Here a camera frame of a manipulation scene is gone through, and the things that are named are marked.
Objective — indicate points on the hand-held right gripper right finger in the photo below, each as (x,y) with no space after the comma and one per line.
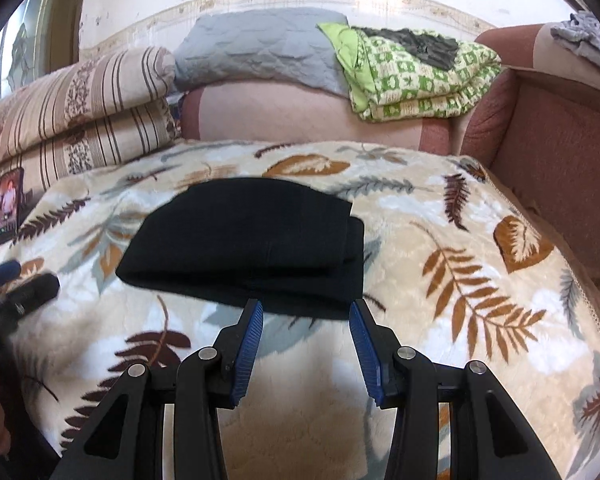
(367,355)

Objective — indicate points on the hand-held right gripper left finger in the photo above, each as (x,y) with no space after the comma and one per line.
(247,350)

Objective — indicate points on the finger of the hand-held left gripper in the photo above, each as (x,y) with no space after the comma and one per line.
(0,272)
(35,290)

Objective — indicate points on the black pants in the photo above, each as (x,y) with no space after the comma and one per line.
(250,240)

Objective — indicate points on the smartphone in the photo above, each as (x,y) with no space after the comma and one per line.
(7,205)

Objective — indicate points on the leaf print plush blanket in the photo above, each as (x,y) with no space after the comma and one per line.
(460,220)

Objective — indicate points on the striped floral folded quilt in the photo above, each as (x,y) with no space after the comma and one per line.
(80,110)

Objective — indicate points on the window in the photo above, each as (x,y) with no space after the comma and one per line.
(22,40)

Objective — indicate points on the green patterned folded blanket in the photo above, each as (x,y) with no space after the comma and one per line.
(420,90)

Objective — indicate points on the pink sofa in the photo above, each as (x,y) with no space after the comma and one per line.
(555,150)

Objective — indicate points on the grey quilted blanket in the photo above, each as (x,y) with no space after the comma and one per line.
(260,50)

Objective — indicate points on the dark grey cloth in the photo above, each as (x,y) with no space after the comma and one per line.
(425,45)

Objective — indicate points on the light grey crumpled cloth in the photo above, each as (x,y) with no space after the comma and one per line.
(587,42)

